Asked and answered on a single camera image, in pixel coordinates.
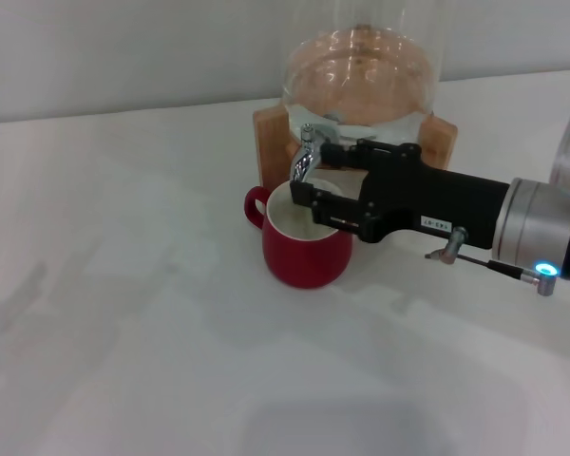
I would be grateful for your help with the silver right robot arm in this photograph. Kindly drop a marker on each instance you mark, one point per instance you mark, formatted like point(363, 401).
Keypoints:
point(541, 228)

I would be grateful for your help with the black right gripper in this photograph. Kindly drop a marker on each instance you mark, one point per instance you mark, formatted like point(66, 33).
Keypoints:
point(432, 199)

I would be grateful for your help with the chrome faucet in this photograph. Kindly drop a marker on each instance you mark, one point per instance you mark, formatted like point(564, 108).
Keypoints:
point(306, 159)

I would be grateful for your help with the red ceramic cup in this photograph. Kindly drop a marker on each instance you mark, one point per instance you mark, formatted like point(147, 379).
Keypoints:
point(304, 261)

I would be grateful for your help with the wooden dispenser stand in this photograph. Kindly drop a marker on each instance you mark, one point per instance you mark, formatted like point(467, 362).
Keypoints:
point(271, 152)

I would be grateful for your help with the glass water dispenser jar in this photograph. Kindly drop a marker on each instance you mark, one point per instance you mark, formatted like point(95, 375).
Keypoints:
point(361, 81)

